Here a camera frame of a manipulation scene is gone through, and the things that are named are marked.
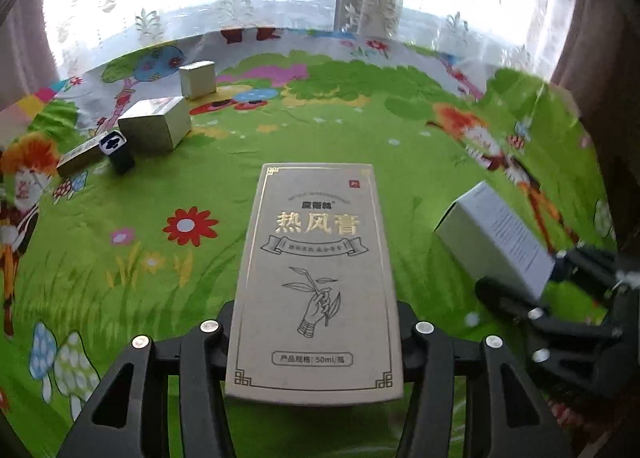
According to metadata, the green cartoon bedsheet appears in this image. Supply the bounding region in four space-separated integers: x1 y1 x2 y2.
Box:
1 29 616 457

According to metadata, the small black cube box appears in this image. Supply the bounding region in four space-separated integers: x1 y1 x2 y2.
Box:
99 130 136 175

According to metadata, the white grey text box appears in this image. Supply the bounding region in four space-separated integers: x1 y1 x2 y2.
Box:
435 182 554 300

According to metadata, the small white box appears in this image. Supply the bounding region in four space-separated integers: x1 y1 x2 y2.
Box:
179 61 217 100

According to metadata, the mauve drape curtain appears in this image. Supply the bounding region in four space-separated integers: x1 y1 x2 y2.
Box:
553 0 639 179

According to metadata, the white orange medicine box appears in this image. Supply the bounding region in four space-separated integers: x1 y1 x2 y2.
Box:
117 96 192 154

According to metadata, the slim gold edged box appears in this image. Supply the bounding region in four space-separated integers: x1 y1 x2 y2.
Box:
56 133 106 179

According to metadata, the beige kraft box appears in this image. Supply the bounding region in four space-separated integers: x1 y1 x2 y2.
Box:
225 163 404 406

